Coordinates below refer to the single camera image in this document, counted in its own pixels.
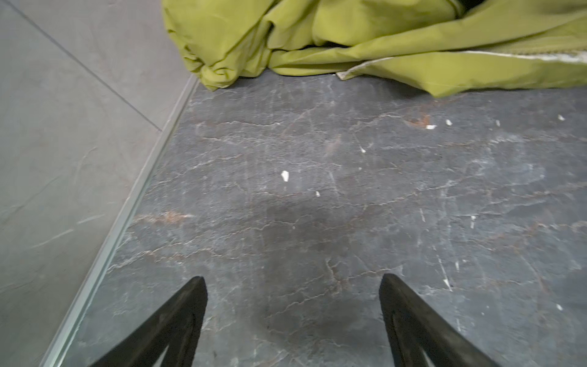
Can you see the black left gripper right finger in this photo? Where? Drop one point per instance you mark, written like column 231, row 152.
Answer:
column 418, row 335

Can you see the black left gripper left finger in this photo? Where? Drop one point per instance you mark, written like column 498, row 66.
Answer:
column 170, row 335

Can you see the olive green cloth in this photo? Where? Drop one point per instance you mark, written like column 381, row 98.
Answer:
column 441, row 47

